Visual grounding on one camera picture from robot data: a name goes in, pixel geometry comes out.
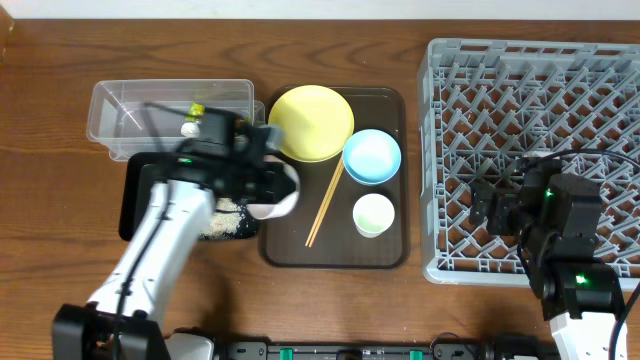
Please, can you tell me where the green snack wrapper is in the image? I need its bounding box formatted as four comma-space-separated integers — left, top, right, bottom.
186, 103, 205, 122

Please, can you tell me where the rice pile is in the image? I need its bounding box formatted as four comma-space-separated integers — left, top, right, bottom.
201, 198, 251, 240

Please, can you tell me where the white bowl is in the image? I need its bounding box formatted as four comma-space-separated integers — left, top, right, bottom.
247, 155, 300, 220

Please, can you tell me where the pale green cup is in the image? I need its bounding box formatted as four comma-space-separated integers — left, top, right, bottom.
352, 193, 395, 238

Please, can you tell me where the light blue bowl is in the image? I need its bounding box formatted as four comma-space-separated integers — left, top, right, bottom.
342, 129, 402, 186

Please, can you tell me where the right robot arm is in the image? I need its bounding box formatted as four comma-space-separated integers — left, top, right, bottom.
469, 156, 629, 359

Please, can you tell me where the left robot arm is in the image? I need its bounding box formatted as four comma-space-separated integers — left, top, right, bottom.
52, 108, 299, 359

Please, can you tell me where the grey dishwasher rack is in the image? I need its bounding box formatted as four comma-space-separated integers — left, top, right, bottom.
417, 38, 639, 291

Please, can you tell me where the black plastic tray bin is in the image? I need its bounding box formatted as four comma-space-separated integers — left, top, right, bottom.
118, 152, 260, 241

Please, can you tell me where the yellow plate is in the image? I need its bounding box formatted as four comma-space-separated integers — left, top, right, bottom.
268, 85, 355, 163

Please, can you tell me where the wooden chopstick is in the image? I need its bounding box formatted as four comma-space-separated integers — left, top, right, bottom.
305, 155, 345, 247
308, 159, 346, 249

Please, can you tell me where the clear plastic bin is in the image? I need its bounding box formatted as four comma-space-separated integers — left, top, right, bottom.
86, 79, 265, 162

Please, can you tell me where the brown serving tray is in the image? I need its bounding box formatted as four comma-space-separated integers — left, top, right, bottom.
258, 86, 410, 269

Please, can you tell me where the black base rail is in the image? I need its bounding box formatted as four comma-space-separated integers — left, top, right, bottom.
164, 329, 556, 360

